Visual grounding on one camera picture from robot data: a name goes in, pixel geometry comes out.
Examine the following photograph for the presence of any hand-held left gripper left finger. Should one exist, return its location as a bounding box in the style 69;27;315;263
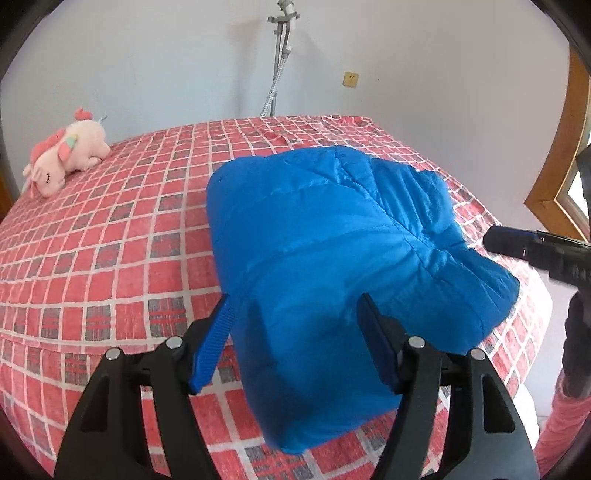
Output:
53;293;238;480

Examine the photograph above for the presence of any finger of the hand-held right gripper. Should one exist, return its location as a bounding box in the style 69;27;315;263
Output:
482;224;591;283

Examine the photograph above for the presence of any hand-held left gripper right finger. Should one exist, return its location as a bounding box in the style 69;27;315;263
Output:
356;293;541;480

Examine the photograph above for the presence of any blue puffer jacket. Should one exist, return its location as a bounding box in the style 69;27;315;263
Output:
205;145;522;454

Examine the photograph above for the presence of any person's right forearm pink sleeve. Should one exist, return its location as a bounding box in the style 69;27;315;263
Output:
534;369;591;476

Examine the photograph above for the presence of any bed with red plaid sheet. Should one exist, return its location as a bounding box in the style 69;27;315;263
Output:
0;114;554;480

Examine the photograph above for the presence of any pink unicorn plush toy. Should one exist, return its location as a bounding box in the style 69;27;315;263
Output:
21;108;112;198

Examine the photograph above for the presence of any grey garment steamer pole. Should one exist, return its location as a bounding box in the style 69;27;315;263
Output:
268;0;301;116

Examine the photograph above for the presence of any wooden window frame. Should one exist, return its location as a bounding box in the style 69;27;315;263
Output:
524;46;591;243

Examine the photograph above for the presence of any braided steamer hose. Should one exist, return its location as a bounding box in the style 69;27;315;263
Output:
260;44;293;117

